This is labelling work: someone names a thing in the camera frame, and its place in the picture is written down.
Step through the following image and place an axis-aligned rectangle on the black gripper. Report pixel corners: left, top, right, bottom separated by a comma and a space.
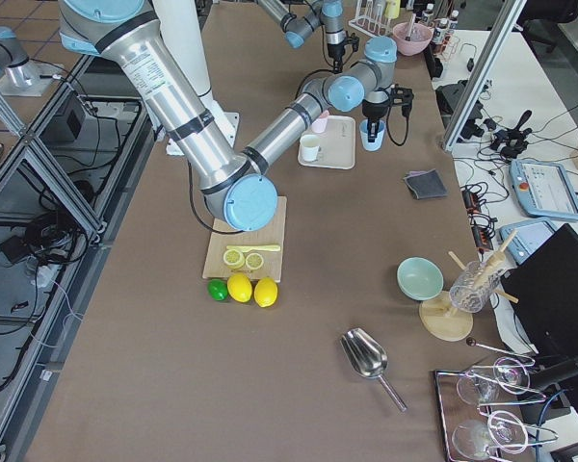
361, 85, 414, 142
325, 31, 359, 73

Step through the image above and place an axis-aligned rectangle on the blue cup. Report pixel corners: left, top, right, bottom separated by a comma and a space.
359, 119, 385, 151

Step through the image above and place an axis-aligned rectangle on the pink cup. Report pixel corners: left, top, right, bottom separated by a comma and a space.
310, 110, 329, 134

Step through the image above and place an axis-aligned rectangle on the cream yellow cup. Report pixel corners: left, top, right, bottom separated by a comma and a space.
300, 134, 320, 163

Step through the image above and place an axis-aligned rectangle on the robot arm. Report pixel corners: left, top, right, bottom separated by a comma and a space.
59, 1, 397, 231
255, 0, 359, 73

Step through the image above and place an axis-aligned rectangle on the cream rabbit tray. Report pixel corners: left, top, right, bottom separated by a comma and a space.
298, 115, 355, 169

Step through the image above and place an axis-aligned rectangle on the metal muddler stick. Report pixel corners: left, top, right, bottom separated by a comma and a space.
405, 13, 416, 41

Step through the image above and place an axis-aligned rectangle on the yellow cup on rack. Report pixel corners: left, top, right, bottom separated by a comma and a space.
384, 0, 401, 19

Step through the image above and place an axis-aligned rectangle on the grey folded cloth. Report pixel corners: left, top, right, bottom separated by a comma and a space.
403, 169, 448, 200

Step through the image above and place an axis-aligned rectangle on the pink bowl with ice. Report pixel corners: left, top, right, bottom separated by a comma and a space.
392, 22, 434, 56

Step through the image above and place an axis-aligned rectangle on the wooden cutting board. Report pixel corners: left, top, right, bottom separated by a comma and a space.
202, 196, 287, 283

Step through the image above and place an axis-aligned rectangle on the green bowl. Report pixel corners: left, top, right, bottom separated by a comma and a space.
397, 257, 444, 301

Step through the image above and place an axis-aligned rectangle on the yellow plastic knife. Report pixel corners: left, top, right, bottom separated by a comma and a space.
225, 244, 281, 253

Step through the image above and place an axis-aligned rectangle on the blue teach pendant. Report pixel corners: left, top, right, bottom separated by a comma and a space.
510, 159, 578, 221

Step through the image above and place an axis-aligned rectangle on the glass on stand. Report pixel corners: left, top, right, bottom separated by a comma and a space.
449, 261, 502, 313

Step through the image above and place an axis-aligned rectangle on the yellow lemon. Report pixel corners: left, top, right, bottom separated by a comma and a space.
226, 273, 253, 303
254, 277, 278, 308

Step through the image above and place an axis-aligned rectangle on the wooden cup stand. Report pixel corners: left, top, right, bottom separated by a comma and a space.
419, 231, 518, 342

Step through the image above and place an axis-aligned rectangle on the green lime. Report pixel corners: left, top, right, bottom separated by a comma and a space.
207, 279, 229, 301

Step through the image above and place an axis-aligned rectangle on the metal scoop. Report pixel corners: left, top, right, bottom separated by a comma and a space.
340, 327, 407, 412

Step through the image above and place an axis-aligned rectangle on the white wire rack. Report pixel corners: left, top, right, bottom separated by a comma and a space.
349, 0, 399, 37

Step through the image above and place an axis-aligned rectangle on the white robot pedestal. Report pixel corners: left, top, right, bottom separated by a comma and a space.
153, 0, 239, 146

